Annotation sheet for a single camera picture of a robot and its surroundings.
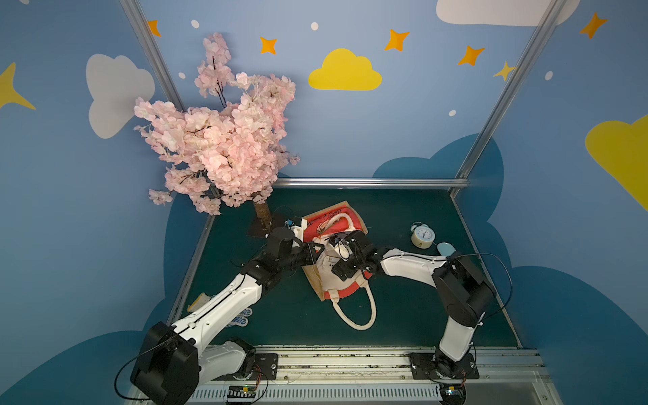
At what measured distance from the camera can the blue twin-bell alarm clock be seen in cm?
102

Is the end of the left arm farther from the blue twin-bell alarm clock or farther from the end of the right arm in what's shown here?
the blue twin-bell alarm clock

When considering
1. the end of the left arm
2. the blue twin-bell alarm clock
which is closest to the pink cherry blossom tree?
the end of the left arm

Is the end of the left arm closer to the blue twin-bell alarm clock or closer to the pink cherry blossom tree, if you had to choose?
the pink cherry blossom tree
